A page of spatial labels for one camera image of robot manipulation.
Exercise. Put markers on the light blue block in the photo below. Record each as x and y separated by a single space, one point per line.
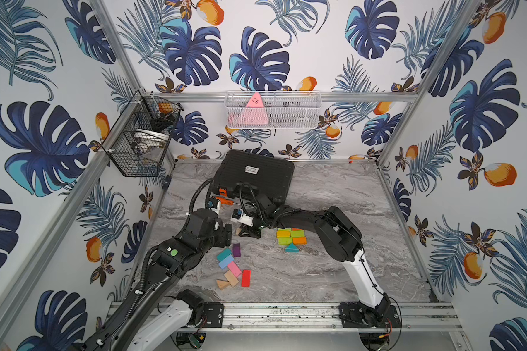
224 263

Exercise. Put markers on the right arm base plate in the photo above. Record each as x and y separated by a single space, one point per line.
358 315

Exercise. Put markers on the small teal block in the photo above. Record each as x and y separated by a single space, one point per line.
292 248

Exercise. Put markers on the pink triangle card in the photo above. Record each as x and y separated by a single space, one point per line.
254 113

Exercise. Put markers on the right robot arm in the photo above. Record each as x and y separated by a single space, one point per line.
341 239

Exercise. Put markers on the orange handled screwdriver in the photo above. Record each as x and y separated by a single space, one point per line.
224 201

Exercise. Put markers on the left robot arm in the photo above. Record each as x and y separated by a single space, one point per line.
130 327

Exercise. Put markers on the black wire basket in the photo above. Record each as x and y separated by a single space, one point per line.
143 134

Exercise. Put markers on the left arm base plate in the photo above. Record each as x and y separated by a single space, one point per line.
203 314

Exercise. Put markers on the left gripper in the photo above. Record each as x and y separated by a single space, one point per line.
222 235

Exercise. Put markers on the aluminium front rail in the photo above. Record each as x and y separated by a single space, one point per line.
327 317

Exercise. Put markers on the purple block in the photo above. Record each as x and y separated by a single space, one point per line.
237 250

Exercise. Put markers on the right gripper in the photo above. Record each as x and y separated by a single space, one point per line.
246 231

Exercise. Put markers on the red block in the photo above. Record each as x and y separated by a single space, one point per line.
246 276

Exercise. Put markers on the light green narrow block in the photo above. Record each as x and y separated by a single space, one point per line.
297 234

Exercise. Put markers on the teal rectangular block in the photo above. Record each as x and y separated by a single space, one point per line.
224 254

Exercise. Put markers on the orange rectangular block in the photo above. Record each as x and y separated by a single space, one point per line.
299 240

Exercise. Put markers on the yellow block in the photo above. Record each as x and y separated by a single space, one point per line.
283 234

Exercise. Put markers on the pink block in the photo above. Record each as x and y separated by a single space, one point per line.
234 269

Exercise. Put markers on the natural wood triangle block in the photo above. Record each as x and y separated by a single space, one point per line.
222 284

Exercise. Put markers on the black plastic tool case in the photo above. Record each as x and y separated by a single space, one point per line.
243 174

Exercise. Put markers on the white mesh wall basket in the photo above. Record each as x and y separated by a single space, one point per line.
286 110

